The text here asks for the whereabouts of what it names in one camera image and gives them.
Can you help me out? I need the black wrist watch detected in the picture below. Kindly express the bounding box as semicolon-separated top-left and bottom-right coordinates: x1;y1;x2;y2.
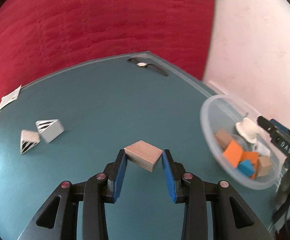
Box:
127;57;169;77

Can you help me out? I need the light beige wooden block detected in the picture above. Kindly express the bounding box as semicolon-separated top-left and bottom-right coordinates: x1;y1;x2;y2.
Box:
256;156;273;177

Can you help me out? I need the brown wooden cube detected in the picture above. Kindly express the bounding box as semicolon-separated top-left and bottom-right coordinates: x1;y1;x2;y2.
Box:
124;140;163;172

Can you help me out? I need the small white labelled box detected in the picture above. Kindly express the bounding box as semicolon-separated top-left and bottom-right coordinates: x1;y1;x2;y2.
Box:
252;141;271;157

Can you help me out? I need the orange textured block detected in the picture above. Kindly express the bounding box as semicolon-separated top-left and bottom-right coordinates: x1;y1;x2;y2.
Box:
223;140;243;168

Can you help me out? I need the tan wooden square block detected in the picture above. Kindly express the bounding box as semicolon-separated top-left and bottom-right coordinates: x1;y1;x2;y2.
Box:
214;129;233;150

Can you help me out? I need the blue block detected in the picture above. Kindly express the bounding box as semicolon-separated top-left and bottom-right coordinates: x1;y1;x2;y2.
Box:
237;159;255;177

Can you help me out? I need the orange triangular block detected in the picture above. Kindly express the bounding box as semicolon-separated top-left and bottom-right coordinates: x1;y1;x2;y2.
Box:
240;152;258;179

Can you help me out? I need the white striped triangular block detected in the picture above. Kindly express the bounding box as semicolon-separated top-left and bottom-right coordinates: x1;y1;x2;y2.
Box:
35;119;65;143

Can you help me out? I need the white triangular prism block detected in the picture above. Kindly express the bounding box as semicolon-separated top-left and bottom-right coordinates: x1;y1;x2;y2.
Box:
20;129;40;154

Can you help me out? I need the red quilted mattress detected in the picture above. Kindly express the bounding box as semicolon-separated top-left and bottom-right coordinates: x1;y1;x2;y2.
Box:
0;0;215;101

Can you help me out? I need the clear plastic bowl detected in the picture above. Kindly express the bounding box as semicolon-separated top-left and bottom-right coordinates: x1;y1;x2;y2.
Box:
200;94;282;190

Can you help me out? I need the white paper leaflet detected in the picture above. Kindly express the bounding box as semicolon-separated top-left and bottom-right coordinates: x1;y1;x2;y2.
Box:
0;86;22;111

